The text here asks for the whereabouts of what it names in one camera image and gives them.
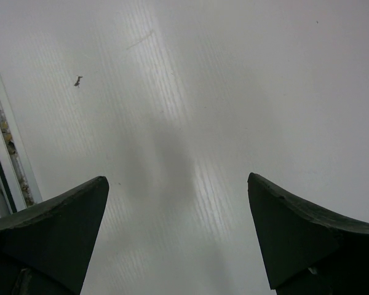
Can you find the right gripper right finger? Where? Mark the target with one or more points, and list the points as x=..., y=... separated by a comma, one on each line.
x=306, y=248

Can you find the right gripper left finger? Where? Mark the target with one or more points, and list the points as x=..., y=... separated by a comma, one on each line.
x=46, y=248

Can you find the aluminium mounting rail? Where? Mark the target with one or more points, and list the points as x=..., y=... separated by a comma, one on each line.
x=18, y=186

